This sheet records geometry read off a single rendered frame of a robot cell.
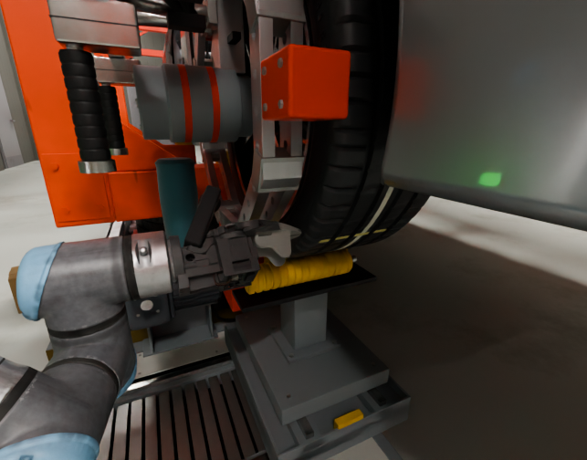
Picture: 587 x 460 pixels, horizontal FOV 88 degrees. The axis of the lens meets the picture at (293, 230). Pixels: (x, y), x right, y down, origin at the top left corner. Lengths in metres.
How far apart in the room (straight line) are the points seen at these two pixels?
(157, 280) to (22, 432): 0.18
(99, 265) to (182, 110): 0.30
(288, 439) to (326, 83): 0.72
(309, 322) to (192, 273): 0.47
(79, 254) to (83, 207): 0.69
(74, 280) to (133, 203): 0.70
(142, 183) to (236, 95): 0.58
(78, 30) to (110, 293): 0.31
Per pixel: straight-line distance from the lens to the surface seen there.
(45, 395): 0.40
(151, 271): 0.44
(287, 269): 0.64
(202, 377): 1.11
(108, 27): 0.49
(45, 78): 1.13
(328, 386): 0.82
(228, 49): 0.68
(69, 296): 0.45
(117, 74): 0.82
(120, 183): 1.12
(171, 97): 0.60
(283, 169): 0.44
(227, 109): 0.62
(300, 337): 0.87
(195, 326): 1.27
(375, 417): 0.87
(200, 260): 0.46
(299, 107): 0.35
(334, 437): 0.83
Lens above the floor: 0.80
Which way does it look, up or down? 18 degrees down
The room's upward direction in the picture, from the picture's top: straight up
